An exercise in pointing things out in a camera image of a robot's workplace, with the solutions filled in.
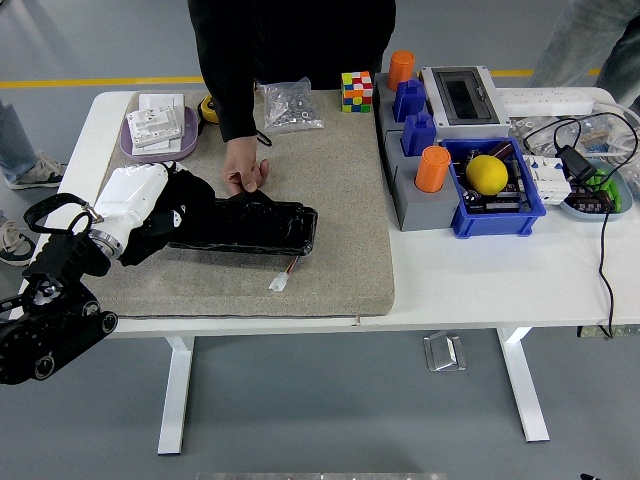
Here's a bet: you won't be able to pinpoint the person's right hand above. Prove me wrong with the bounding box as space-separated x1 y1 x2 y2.
221 135 271 196

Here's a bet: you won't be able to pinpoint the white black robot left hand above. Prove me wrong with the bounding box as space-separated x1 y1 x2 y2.
93 160 194 239

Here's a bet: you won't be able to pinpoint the black panel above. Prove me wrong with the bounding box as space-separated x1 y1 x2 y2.
167 192 320 257

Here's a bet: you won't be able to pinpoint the purple oval tray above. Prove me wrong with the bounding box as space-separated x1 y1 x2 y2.
119 104 201 165

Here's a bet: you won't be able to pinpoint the yellow tape measure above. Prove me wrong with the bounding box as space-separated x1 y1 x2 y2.
196 94 220 125

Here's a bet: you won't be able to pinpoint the white socket module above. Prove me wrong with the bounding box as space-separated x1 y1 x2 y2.
125 105 182 149

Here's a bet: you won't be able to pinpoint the clear bag of screws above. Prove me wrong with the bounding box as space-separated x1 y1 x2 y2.
255 76 325 134

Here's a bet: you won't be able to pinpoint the grey-brown mat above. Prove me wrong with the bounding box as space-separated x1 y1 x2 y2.
82 89 396 320

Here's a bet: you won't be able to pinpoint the white table leg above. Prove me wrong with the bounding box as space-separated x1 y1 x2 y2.
496 327 551 444
157 335 196 456

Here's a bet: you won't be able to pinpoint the person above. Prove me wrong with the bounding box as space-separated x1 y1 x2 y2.
527 0 640 104
0 97 66 267
186 0 397 143

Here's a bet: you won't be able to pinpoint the colourful puzzle cube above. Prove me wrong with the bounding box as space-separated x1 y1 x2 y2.
341 70 375 114

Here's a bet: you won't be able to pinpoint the green patterned object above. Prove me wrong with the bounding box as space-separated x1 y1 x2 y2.
578 324 640 340

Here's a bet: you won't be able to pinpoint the blue plastic block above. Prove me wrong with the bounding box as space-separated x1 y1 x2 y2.
402 111 438 158
392 78 428 124

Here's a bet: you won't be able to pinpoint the orange plastic cylinder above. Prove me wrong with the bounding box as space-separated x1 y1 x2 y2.
387 49 417 92
414 145 453 193

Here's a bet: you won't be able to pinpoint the grey block holder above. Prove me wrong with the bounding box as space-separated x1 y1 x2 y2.
383 129 464 233

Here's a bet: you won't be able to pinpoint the metal floor plate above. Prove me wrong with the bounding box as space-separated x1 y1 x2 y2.
423 331 467 372

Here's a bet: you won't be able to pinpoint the grey electrical box with window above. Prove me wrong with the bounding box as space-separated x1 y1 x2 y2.
418 65 512 141

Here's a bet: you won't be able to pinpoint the yellow ball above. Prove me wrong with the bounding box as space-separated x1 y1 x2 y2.
465 154 510 196

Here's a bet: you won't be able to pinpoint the blue plastic bin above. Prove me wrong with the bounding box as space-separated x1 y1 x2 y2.
439 137 548 239

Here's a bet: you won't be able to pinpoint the light blue dish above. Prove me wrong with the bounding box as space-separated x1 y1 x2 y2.
558 162 634 223

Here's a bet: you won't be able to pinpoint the black circuit board pieces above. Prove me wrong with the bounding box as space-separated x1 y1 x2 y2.
457 147 534 216

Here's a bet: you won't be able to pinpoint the dark terminal blocks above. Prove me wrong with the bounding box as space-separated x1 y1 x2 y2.
569 184 614 214

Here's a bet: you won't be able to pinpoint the clear bag of white rings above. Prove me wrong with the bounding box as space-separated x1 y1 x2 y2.
509 115 556 151

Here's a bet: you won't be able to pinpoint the green plastic connectors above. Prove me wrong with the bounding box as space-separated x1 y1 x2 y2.
587 167 626 211

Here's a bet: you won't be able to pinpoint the white circuit breaker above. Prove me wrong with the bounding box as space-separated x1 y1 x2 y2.
522 153 572 206

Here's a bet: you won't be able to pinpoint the white power strip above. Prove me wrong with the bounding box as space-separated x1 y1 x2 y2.
494 88 596 117

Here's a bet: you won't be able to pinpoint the black power adapter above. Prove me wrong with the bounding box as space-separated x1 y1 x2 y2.
555 144 599 184

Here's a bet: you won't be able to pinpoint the clear bag of small parts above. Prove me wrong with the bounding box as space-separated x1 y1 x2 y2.
554 112 640 166

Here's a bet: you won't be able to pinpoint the white wall plate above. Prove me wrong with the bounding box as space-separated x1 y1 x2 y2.
130 137 184 157

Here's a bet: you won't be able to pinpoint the flat white switch plate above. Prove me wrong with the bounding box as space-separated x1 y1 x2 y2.
137 93 177 114

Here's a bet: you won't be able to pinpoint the white connector plug with wires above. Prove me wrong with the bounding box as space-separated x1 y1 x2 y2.
268 257 302 293

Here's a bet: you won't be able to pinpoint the black cable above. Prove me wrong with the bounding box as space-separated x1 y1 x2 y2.
522 112 640 341

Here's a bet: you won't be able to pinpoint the white power cord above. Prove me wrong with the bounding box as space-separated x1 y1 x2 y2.
592 97 640 151

